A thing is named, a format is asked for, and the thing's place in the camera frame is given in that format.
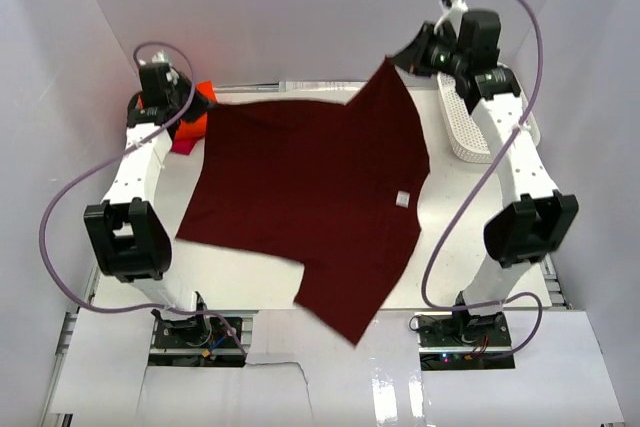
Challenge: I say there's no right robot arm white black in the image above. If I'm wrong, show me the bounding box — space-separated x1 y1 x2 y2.
392 6 579 343

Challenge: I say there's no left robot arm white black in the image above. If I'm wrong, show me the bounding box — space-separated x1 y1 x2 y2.
84 52 213 313

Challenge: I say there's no white perforated plastic basket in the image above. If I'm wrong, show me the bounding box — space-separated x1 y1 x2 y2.
437 64 542 165

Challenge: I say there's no dark red t shirt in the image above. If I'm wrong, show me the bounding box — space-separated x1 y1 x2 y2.
178 60 430 344

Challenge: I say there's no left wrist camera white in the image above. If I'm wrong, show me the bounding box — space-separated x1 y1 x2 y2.
151 50 179 84

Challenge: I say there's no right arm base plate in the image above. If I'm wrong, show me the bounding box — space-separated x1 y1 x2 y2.
408 312 515 372

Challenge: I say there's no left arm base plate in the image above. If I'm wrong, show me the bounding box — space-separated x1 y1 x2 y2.
148 312 251 368

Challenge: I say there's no folded pink t shirt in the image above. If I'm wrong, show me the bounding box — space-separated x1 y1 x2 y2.
171 139 198 156

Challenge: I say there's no folded orange t shirt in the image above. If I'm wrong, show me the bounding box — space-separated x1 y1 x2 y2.
157 80 217 141

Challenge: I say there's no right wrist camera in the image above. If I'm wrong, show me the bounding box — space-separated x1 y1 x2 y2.
434 0 468 31

